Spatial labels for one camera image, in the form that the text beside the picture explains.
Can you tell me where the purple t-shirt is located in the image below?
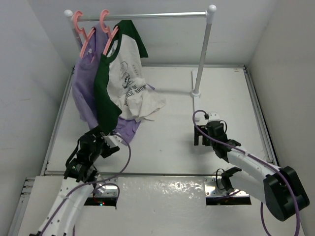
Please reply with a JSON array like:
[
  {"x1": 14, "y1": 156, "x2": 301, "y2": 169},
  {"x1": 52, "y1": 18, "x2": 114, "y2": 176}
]
[{"x1": 72, "y1": 23, "x2": 141, "y2": 145}]

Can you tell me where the pink plastic hanger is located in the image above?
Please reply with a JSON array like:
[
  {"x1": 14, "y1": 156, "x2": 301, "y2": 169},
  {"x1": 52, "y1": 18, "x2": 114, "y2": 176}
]
[{"x1": 99, "y1": 9, "x2": 119, "y2": 55}]

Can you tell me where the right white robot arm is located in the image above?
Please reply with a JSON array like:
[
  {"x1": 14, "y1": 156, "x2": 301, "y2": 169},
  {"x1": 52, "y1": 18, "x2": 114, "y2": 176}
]
[{"x1": 194, "y1": 120, "x2": 310, "y2": 221}]

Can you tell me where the pink hanger with purple shirt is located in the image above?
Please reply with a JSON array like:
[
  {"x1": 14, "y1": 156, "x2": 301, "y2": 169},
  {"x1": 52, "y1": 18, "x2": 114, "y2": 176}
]
[{"x1": 72, "y1": 11, "x2": 96, "y2": 58}]

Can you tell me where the white and silver clothes rack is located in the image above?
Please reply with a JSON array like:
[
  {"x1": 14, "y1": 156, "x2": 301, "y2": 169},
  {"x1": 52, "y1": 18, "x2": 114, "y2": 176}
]
[{"x1": 64, "y1": 4, "x2": 217, "y2": 114}]

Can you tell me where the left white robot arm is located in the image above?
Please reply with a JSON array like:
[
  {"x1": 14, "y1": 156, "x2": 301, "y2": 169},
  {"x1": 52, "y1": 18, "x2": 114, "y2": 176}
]
[{"x1": 35, "y1": 126, "x2": 120, "y2": 236}]

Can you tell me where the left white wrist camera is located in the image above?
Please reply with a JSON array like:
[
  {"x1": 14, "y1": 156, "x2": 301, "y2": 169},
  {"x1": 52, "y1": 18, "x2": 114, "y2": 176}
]
[{"x1": 102, "y1": 135, "x2": 121, "y2": 148}]

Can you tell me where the silver front mounting rail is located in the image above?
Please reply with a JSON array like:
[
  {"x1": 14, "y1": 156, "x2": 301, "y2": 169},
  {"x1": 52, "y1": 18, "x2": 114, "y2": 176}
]
[{"x1": 23, "y1": 175, "x2": 224, "y2": 202}]

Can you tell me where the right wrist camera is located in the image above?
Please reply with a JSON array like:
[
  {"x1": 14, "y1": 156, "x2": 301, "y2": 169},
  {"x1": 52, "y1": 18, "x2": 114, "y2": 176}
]
[{"x1": 204, "y1": 112, "x2": 220, "y2": 122}]

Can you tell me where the green and white t-shirt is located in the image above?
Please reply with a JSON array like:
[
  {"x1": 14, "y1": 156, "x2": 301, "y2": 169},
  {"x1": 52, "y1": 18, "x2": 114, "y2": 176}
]
[{"x1": 94, "y1": 20, "x2": 166, "y2": 135}]

